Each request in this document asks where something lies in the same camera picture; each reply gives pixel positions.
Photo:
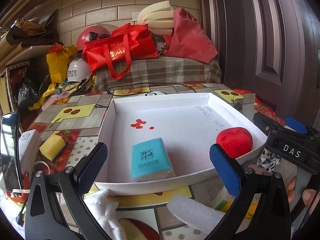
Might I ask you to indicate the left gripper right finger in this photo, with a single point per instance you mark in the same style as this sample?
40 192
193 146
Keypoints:
271 219

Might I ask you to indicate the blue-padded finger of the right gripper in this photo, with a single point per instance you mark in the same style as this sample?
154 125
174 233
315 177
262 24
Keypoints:
295 125

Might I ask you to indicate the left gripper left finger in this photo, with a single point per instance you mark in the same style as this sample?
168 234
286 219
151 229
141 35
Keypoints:
44 218

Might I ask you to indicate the red plush ball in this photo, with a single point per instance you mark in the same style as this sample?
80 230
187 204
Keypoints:
235 141

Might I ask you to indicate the white foam block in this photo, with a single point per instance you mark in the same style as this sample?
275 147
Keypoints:
194 214

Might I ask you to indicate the pink tissue paper pack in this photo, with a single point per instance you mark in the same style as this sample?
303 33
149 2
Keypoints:
150 161

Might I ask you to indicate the orange phone stand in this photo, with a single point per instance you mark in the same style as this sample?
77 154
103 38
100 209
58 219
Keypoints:
22 195

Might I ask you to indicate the black white patterned scarf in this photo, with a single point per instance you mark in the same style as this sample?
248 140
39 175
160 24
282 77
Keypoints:
267 161

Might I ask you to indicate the black smartphone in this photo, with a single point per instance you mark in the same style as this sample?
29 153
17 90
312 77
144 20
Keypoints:
10 162

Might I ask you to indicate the white cloth glove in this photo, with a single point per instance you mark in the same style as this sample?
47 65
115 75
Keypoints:
104 212

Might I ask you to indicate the yellow sponge block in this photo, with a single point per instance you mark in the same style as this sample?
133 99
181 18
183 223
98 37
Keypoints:
52 147

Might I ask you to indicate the white power bank box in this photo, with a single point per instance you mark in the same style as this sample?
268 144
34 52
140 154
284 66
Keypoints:
28 147

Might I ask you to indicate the dark brown door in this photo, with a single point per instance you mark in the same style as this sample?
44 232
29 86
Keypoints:
271 48

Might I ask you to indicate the white shallow cardboard tray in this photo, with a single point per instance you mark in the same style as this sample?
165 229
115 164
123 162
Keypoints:
187 123

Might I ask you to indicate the black plastic bag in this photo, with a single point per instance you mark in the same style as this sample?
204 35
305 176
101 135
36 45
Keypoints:
28 92

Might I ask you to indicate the dark red cloth bag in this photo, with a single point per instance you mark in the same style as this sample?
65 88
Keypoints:
188 39

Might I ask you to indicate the plaid covered furniture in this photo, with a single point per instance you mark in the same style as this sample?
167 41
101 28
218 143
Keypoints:
160 71

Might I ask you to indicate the white hard hat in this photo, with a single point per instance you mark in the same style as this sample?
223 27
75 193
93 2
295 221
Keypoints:
78 70

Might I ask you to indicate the yellow gift bag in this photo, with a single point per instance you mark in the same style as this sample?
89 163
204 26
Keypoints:
58 60

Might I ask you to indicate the cream foam roll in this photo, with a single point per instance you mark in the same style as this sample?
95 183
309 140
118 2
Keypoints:
159 17

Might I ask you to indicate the red tote bag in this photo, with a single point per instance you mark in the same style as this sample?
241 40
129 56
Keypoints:
126 43

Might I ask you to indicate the pink helmet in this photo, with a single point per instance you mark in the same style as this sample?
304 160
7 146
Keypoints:
91 33

